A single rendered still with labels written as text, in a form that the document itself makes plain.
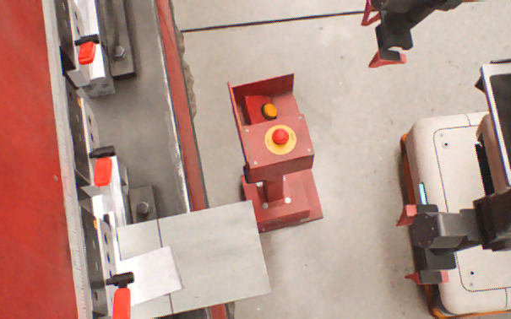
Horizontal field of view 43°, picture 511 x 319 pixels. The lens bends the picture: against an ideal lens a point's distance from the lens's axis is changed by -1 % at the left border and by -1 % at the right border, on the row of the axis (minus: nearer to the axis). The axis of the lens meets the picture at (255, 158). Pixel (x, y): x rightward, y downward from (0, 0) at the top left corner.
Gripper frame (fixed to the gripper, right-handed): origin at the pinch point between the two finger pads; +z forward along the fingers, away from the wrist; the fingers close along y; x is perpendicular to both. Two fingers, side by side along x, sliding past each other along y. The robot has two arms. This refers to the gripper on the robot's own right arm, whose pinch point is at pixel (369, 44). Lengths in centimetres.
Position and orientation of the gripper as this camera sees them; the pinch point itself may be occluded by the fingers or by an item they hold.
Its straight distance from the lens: 137.8
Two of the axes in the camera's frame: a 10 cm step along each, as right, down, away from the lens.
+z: -4.2, 3.2, 8.5
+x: 9.0, 0.4, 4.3
